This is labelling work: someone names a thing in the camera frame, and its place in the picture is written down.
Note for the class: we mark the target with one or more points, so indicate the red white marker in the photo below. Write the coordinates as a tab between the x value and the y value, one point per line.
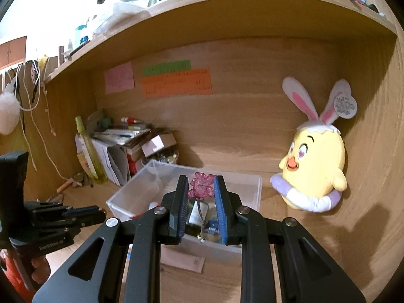
129	120

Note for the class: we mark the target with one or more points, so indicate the small cardboard box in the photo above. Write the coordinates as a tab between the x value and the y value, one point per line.
158	143

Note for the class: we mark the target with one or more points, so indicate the pink crystal hair clip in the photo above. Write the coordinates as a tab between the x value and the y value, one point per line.
202	186

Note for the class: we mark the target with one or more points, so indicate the yellow-green tall bottle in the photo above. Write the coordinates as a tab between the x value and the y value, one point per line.
87	154

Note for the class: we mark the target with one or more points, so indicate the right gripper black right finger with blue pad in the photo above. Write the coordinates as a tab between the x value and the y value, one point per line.
279	256

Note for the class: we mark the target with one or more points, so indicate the stack of papers and books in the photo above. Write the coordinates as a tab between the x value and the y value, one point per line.
111	146

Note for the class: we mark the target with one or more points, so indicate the white fluffy pompom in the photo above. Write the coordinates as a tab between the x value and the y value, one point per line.
9	113

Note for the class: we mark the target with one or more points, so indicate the person's left hand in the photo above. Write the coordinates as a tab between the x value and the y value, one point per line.
42	270

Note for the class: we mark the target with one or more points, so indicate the clear plastic storage bin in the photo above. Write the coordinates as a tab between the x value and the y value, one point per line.
155	179

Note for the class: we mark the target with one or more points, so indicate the orange sticky note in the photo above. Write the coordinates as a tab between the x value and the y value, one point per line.
185	82

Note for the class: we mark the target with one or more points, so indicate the yellow chick plush bunny ears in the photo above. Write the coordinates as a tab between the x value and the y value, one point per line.
312	177

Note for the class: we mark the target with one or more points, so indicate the pink cream tube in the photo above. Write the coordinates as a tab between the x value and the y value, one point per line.
181	260

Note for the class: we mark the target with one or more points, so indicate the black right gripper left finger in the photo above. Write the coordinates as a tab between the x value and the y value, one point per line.
120	261

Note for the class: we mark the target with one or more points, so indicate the green pump bottle white label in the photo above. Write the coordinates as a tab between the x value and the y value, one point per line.
196	218

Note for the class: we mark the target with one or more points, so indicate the blue staples box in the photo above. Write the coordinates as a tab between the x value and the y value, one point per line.
212	228

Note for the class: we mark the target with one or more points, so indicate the green sticky note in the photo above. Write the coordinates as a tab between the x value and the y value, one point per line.
166	67

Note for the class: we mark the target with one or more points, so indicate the pink sticky note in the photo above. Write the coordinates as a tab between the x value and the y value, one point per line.
119	78

